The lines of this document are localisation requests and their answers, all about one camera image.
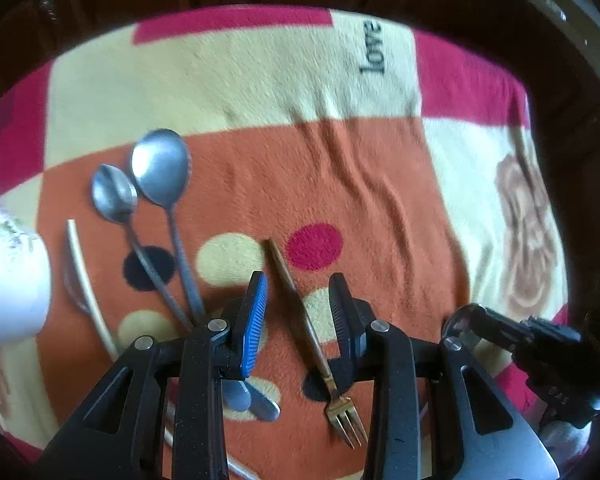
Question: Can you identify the printed blanket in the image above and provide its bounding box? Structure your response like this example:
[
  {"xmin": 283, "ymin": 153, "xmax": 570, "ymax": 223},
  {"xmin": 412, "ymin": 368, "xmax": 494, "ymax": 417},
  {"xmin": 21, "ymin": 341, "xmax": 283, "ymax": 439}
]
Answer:
[{"xmin": 0, "ymin": 5, "xmax": 573, "ymax": 480}]

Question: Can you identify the wooden chopstick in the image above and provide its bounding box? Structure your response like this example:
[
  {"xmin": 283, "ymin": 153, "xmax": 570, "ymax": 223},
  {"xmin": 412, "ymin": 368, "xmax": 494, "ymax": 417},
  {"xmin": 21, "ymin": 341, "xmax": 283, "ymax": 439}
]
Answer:
[{"xmin": 66, "ymin": 219, "xmax": 253, "ymax": 479}]

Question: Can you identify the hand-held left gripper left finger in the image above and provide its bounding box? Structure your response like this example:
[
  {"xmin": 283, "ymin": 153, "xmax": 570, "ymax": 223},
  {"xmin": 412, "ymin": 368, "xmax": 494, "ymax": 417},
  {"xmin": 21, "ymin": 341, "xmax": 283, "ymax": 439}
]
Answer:
[{"xmin": 32, "ymin": 271, "xmax": 270, "ymax": 480}]

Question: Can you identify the small gold fork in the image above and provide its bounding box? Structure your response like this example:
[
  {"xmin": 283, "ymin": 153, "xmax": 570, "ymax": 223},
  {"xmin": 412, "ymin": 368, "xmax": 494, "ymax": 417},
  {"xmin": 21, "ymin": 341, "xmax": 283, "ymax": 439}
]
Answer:
[{"xmin": 266, "ymin": 239, "xmax": 369, "ymax": 450}]

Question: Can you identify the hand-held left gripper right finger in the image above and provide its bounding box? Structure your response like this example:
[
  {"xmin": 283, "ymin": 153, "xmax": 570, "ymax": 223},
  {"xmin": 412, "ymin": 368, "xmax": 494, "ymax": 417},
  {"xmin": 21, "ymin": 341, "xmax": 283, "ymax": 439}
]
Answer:
[{"xmin": 328, "ymin": 272, "xmax": 561, "ymax": 480}]

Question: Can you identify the white utensil holder teal rim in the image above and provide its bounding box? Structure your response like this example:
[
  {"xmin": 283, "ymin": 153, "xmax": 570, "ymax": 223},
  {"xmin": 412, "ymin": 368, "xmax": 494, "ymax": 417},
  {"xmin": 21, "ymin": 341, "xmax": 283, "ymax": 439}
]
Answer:
[{"xmin": 0, "ymin": 180, "xmax": 53, "ymax": 348}]

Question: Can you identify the large metal spoon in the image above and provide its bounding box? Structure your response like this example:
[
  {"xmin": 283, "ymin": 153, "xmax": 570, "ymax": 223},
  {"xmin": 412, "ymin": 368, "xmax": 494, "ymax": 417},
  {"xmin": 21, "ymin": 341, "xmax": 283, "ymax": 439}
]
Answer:
[{"xmin": 131, "ymin": 129, "xmax": 253, "ymax": 413}]

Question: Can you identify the small metal spoon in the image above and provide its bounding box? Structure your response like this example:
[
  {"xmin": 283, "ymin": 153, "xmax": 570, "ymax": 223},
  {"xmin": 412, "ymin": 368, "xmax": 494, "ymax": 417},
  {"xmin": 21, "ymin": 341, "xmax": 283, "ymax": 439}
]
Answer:
[{"xmin": 91, "ymin": 164, "xmax": 282, "ymax": 422}]

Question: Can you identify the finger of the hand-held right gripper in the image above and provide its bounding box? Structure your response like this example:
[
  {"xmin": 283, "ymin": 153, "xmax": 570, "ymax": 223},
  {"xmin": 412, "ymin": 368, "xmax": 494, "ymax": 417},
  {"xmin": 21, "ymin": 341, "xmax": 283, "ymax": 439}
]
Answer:
[{"xmin": 471, "ymin": 305, "xmax": 584, "ymax": 357}]

